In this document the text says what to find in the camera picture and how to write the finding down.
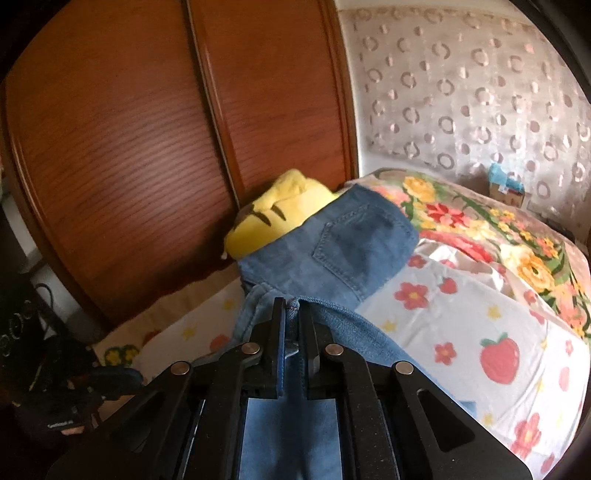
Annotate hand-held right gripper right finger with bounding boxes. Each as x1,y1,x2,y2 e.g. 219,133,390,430
298,305,533,480

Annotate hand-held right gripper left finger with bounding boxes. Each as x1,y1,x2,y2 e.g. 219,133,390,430
44,298,286,480

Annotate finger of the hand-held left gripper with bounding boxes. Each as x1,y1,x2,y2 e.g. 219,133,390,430
87,367,145,401

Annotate blue denim pants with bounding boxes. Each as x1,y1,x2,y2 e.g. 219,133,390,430
230,184,477,480

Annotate yellow plush toy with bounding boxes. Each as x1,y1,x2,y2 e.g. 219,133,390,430
223,168,341,262

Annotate white strawberry print sheet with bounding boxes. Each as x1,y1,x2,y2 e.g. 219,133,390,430
92,240,591,477

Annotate wooden wardrobe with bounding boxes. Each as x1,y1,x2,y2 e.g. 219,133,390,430
0,0,362,334

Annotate brown floral blanket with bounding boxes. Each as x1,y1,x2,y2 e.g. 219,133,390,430
344,167,591,343

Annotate small cardboard box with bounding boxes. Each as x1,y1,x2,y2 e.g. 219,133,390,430
488,182,526,209

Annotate blue toy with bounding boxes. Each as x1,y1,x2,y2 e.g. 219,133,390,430
488,162,523,192

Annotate circle patterned wall cloth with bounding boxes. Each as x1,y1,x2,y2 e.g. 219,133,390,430
338,0,591,219

